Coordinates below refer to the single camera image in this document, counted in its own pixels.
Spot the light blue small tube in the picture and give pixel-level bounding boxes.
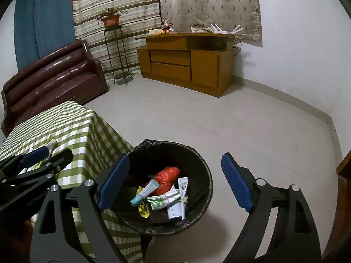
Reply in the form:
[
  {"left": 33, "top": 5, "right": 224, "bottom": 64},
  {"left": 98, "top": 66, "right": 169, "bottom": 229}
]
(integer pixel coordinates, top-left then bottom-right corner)
[{"left": 130, "top": 179, "right": 159, "bottom": 207}]

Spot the orange plastic bag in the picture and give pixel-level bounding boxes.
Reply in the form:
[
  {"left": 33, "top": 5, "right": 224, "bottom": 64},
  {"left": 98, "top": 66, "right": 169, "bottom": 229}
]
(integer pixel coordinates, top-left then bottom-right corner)
[{"left": 152, "top": 167, "right": 180, "bottom": 196}]

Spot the white green tube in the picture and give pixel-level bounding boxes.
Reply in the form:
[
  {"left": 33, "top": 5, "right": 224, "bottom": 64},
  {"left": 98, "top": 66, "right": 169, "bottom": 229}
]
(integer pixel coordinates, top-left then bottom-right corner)
[{"left": 167, "top": 202, "right": 183, "bottom": 220}]

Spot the black lined trash bin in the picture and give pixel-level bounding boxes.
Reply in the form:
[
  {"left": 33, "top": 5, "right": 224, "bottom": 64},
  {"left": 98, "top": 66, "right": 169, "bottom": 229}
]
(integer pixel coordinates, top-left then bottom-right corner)
[{"left": 111, "top": 139, "right": 214, "bottom": 237}]

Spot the green checkered tablecloth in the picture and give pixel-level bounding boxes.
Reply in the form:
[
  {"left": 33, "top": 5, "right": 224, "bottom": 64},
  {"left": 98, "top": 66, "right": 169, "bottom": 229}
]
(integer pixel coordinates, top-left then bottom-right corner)
[{"left": 1, "top": 101, "right": 143, "bottom": 262}]

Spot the dark red leather sofa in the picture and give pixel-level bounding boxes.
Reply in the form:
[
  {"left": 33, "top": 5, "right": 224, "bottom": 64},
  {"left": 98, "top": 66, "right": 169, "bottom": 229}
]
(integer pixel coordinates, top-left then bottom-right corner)
[{"left": 1, "top": 39, "right": 109, "bottom": 137}]

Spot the striped green curtain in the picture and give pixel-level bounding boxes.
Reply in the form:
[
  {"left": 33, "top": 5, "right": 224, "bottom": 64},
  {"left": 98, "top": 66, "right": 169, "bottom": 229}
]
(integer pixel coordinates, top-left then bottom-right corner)
[{"left": 72, "top": 0, "right": 161, "bottom": 80}]

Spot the black metal plant stand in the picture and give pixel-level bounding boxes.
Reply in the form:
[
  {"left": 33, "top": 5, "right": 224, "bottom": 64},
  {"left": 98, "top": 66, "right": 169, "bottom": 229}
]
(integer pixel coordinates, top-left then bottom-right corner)
[{"left": 103, "top": 25, "right": 133, "bottom": 85}]

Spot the blue curtain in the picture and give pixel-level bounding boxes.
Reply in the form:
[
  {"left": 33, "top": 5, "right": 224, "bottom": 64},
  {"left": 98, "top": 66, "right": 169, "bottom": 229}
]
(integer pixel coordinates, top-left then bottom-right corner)
[{"left": 14, "top": 0, "right": 75, "bottom": 71}]

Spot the potted plant orange pot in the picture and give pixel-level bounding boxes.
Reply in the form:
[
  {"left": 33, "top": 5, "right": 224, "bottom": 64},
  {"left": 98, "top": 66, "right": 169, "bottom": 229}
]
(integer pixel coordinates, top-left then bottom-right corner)
[{"left": 96, "top": 7, "right": 128, "bottom": 28}]

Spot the beige box on cabinet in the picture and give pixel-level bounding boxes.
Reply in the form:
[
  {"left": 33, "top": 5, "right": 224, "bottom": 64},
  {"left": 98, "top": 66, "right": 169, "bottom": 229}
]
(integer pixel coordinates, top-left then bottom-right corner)
[{"left": 149, "top": 28, "right": 164, "bottom": 36}]

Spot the wooden tv cabinet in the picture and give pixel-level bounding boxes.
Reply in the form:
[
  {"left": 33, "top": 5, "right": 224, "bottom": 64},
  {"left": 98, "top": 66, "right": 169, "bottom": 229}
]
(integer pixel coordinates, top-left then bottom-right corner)
[{"left": 137, "top": 33, "right": 234, "bottom": 97}]

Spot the mickey mouse toy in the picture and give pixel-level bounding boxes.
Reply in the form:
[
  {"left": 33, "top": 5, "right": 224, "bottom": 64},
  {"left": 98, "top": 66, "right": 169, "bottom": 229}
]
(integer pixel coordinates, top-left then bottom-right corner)
[{"left": 161, "top": 22, "right": 173, "bottom": 34}]

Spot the white wifi router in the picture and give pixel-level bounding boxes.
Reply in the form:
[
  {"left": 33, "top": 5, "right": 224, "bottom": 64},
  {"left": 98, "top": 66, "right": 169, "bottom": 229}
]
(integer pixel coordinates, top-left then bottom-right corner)
[{"left": 210, "top": 23, "right": 244, "bottom": 35}]

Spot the beige diamond pattern curtain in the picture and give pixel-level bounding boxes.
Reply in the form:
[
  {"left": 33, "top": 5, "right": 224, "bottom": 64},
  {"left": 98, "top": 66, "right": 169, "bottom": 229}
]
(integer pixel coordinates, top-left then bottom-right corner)
[{"left": 160, "top": 0, "right": 262, "bottom": 41}]

